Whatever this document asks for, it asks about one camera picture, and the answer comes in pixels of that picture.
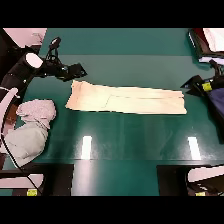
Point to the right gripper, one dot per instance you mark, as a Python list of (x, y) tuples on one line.
[(195, 86)]

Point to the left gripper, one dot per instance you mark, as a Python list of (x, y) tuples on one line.
[(74, 72)]

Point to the cream polo shirt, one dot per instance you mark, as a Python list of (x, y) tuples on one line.
[(133, 100)]

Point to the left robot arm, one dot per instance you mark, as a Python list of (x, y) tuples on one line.
[(20, 71)]

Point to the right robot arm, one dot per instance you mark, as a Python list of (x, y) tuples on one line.
[(208, 87)]

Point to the navy garment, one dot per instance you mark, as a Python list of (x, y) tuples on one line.
[(218, 100)]

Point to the pale blue garment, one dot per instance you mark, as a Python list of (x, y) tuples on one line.
[(211, 60)]

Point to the white garment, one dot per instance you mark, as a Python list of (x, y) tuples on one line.
[(215, 38)]

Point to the dark red garment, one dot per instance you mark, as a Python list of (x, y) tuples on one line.
[(199, 33)]

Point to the pink garment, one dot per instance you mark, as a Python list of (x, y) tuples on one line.
[(36, 111)]

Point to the pale green garment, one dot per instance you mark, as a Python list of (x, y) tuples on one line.
[(25, 143)]

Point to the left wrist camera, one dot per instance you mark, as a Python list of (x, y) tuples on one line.
[(54, 43)]

